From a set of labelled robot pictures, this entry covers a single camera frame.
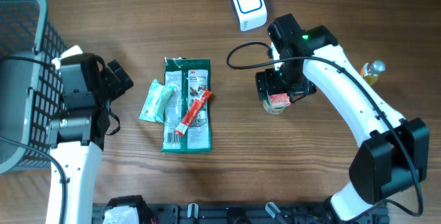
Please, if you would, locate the green lid glass jar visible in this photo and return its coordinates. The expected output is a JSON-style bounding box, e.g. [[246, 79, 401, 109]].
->
[[263, 100, 285, 115]]

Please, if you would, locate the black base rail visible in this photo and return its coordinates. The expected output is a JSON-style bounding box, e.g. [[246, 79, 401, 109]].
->
[[92, 194, 391, 224]]

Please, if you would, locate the white barcode scanner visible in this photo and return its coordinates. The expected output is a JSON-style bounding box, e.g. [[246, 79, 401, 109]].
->
[[232, 0, 267, 32]]

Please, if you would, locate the orange Kleenex tissue pack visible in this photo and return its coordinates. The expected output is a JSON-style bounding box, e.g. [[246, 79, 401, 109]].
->
[[269, 93, 291, 108]]

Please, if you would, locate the grey plastic basket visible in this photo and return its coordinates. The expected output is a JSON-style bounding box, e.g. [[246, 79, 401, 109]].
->
[[1, 0, 67, 173]]

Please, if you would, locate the red snack stick packet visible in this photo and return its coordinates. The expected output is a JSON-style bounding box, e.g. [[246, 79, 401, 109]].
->
[[174, 88, 212, 137]]

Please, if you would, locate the green 3M gloves package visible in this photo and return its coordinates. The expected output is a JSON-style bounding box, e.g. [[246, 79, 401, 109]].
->
[[161, 58, 212, 153]]

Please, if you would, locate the yellow Vim bottle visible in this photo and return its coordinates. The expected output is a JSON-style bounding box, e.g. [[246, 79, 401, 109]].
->
[[360, 60, 386, 85]]

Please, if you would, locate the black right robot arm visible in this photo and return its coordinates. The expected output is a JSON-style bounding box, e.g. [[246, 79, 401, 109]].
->
[[256, 14, 429, 222]]

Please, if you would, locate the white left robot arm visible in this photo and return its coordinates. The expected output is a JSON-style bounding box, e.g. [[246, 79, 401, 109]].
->
[[45, 53, 134, 223]]

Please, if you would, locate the mint green wipes packet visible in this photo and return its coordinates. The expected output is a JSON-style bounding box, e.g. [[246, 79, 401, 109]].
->
[[139, 79, 176, 123]]

